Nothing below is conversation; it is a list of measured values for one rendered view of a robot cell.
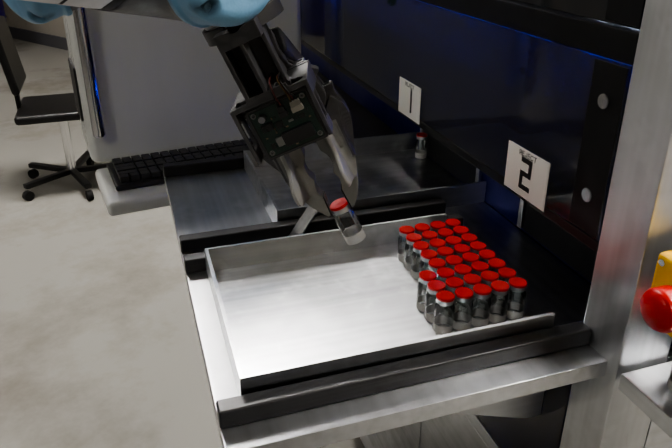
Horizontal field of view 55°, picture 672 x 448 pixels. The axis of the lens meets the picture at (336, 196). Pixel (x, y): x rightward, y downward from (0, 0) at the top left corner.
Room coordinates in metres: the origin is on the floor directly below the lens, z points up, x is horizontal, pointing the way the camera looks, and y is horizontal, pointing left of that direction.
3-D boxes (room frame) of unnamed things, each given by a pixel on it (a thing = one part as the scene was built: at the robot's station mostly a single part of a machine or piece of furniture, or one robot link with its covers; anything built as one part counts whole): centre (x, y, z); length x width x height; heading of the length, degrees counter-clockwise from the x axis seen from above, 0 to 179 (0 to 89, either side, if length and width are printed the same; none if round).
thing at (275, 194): (1.01, -0.04, 0.90); 0.34 x 0.26 x 0.04; 108
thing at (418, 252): (0.67, -0.12, 0.90); 0.18 x 0.02 x 0.05; 18
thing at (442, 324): (0.59, -0.12, 0.90); 0.02 x 0.02 x 0.05
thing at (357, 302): (0.65, -0.03, 0.90); 0.34 x 0.26 x 0.04; 108
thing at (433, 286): (0.61, -0.11, 0.90); 0.02 x 0.02 x 0.05
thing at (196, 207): (0.82, -0.02, 0.87); 0.70 x 0.48 x 0.02; 18
